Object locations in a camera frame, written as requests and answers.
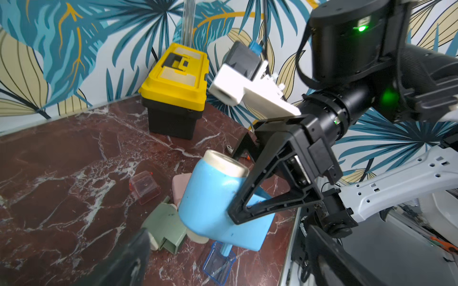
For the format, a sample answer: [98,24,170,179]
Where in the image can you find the green pencil sharpener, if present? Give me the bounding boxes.
[141,203,187,255]

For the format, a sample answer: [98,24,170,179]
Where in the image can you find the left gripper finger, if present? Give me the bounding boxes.
[76,228,151,286]

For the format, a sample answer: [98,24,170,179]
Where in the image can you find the yellow black toolbox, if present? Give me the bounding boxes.
[139,43,209,140]

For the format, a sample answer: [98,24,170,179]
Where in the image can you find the blue pencil sharpener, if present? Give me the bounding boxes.
[178,150,274,251]

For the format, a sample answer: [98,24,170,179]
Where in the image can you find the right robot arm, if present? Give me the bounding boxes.
[227,1,458,286]

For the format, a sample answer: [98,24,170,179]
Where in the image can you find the blue transparent tray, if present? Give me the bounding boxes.
[203,241,236,286]

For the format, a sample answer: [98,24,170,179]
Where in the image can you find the pink sharpener right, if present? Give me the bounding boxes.
[172,173,192,207]

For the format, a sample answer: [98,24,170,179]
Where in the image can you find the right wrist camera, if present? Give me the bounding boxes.
[208,41,301,119]

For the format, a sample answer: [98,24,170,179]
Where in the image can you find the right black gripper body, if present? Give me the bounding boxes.
[252,114,342,186]

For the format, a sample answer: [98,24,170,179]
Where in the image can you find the orange handled pliers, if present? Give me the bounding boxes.
[429,237,458,254]

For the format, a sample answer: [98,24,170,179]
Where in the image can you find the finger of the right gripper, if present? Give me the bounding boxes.
[231,132,261,161]
[227,132,324,226]

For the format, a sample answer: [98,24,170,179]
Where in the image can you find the red transparent tray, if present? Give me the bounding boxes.
[129,171,161,205]

